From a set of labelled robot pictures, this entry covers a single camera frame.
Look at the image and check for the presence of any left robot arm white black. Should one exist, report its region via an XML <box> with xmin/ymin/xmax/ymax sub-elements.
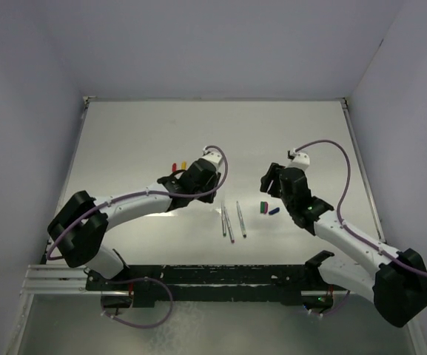
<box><xmin>46</xmin><ymin>152</ymin><xmax>229</xmax><ymax>290</ymax></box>

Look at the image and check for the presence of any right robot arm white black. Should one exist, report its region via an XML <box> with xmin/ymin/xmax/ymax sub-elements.
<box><xmin>260</xmin><ymin>163</ymin><xmax>427</xmax><ymax>328</ymax></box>

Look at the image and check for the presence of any blue pen cap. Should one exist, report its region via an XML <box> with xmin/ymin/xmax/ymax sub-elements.
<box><xmin>269</xmin><ymin>207</ymin><xmax>280</xmax><ymax>215</ymax></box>

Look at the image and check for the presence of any blue tipped pen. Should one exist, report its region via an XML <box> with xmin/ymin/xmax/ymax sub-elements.
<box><xmin>236</xmin><ymin>201</ymin><xmax>247</xmax><ymax>238</ymax></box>

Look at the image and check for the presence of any green tipped pen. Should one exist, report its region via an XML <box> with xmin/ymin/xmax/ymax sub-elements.
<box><xmin>221</xmin><ymin>200</ymin><xmax>227</xmax><ymax>237</ymax></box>

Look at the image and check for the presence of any purple tipped pen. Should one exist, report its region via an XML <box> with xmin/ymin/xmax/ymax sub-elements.
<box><xmin>224</xmin><ymin>207</ymin><xmax>235</xmax><ymax>244</ymax></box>

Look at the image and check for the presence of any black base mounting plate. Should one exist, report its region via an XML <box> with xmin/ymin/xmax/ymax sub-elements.
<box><xmin>86</xmin><ymin>251</ymin><xmax>333</xmax><ymax>308</ymax></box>

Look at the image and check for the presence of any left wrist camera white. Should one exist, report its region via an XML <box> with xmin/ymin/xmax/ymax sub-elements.
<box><xmin>201</xmin><ymin>147</ymin><xmax>224</xmax><ymax>170</ymax></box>

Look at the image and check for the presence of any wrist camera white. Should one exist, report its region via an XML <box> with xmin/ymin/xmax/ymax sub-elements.
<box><xmin>286</xmin><ymin>150</ymin><xmax>310</xmax><ymax>172</ymax></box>
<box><xmin>201</xmin><ymin>147</ymin><xmax>224</xmax><ymax>170</ymax></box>

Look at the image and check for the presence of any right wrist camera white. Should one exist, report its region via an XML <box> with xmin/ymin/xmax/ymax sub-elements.
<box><xmin>286</xmin><ymin>150</ymin><xmax>310</xmax><ymax>172</ymax></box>

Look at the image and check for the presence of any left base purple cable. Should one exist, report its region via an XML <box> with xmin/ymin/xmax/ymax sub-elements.
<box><xmin>100</xmin><ymin>277</ymin><xmax>174</xmax><ymax>328</ymax></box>

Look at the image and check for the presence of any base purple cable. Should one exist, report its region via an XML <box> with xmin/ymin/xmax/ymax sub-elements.
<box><xmin>307</xmin><ymin>283</ymin><xmax>353</xmax><ymax>318</ymax></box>
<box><xmin>100</xmin><ymin>277</ymin><xmax>174</xmax><ymax>328</ymax></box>

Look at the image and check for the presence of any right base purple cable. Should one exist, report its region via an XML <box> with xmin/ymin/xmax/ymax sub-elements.
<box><xmin>307</xmin><ymin>283</ymin><xmax>353</xmax><ymax>318</ymax></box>

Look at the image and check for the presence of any aluminium rail frame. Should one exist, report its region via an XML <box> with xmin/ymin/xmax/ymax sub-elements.
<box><xmin>19</xmin><ymin>264</ymin><xmax>101</xmax><ymax>295</ymax></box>

